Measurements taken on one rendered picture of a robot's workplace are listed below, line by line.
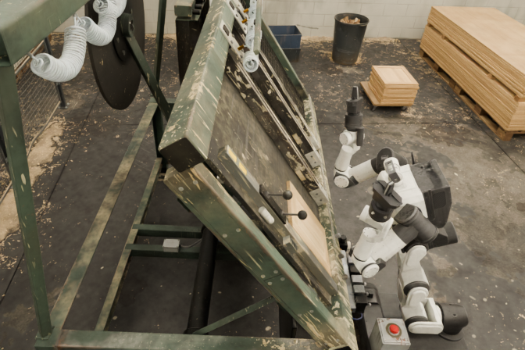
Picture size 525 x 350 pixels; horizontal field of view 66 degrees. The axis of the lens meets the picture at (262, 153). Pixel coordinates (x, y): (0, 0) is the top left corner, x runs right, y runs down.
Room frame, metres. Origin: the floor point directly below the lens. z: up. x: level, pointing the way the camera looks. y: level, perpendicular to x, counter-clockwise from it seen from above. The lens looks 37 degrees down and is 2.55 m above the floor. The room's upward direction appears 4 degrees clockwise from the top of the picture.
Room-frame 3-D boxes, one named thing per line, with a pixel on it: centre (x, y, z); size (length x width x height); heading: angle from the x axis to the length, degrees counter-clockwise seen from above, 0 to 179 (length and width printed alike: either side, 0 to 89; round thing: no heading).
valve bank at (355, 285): (1.41, -0.53, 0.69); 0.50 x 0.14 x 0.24; 2
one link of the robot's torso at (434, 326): (1.48, -1.06, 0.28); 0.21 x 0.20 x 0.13; 92
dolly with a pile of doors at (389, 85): (4.73, -1.53, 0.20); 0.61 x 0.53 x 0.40; 8
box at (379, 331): (0.97, -0.61, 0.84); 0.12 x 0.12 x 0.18; 2
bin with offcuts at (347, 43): (5.99, -1.16, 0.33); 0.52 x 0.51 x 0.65; 8
